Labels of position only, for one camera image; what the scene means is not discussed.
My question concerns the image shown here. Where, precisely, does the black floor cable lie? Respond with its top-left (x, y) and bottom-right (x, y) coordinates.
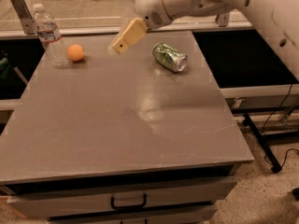
top-left (260, 83), bottom-right (299, 168)

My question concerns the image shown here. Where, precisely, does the grey drawer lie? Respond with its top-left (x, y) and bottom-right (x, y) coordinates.
top-left (48, 204), bottom-right (217, 224)
top-left (7, 175), bottom-right (236, 217)

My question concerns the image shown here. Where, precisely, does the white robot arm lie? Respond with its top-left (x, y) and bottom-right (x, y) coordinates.
top-left (108, 0), bottom-right (299, 79)

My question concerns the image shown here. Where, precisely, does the metal rail bracket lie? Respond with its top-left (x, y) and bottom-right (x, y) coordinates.
top-left (215, 13), bottom-right (230, 27)
top-left (10, 0), bottom-right (36, 35)

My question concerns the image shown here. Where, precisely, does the white rounded gripper body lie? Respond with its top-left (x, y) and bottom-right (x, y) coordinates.
top-left (135, 0), bottom-right (173, 29)

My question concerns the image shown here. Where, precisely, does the crushed green soda can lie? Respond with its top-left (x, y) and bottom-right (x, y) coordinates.
top-left (152, 43), bottom-right (188, 73)

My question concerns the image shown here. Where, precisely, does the left metal rail bracket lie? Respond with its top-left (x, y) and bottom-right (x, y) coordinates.
top-left (10, 0), bottom-right (36, 35)

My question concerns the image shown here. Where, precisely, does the clear plastic water bottle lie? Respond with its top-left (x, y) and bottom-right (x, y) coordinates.
top-left (33, 4), bottom-right (69, 68)

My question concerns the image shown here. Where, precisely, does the grey upper drawer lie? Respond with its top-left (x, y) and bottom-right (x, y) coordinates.
top-left (7, 175), bottom-right (236, 217)

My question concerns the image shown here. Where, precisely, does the orange fruit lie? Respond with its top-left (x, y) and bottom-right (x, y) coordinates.
top-left (67, 45), bottom-right (85, 62)

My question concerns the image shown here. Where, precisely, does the black metal stand leg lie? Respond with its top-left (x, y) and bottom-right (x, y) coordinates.
top-left (243, 113), bottom-right (282, 174)

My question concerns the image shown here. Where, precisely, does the grey lower drawer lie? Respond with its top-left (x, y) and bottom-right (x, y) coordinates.
top-left (48, 204), bottom-right (217, 224)

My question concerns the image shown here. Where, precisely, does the grey horizontal window rail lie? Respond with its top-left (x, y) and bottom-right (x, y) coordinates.
top-left (0, 21), bottom-right (253, 40)

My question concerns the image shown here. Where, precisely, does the black drawer handle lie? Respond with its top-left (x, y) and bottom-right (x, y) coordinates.
top-left (110, 194), bottom-right (148, 210)

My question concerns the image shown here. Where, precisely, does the right metal rail bracket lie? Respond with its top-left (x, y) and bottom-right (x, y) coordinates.
top-left (215, 13), bottom-right (230, 27)

